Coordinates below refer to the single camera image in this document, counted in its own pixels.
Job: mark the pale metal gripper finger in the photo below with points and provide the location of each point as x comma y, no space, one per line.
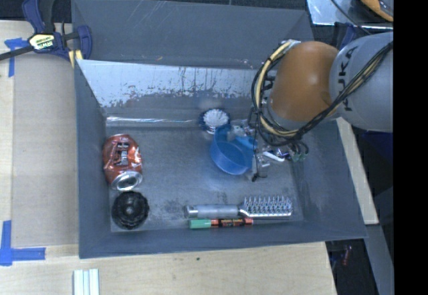
234,133
263,166

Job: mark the blue plastic cup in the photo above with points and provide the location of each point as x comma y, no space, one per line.
230,156

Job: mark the white and blue round brush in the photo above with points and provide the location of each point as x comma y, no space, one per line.
214,118

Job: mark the grey metal bin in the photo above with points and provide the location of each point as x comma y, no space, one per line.
187,166

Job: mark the silver metal hairbrush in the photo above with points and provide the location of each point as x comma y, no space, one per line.
217,210

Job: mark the green and orange marker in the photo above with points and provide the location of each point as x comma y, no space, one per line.
214,223

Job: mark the crushed red drink can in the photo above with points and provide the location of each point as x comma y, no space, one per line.
122,160

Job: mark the black round ribbed lid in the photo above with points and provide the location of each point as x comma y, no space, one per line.
129,210

